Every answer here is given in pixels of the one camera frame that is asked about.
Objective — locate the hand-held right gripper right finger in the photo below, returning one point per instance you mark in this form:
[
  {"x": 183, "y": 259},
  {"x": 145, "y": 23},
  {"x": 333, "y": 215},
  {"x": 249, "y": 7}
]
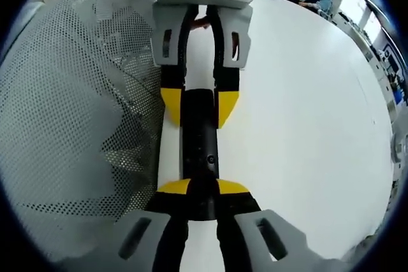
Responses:
[{"x": 252, "y": 221}]

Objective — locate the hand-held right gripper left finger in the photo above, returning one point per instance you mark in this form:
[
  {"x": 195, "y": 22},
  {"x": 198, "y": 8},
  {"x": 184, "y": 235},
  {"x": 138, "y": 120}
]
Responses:
[{"x": 165, "y": 221}]

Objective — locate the black remote control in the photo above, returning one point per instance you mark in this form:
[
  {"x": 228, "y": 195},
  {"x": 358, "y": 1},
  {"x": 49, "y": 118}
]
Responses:
[{"x": 199, "y": 144}]

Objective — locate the person's left hand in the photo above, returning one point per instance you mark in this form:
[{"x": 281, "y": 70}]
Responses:
[{"x": 201, "y": 23}]

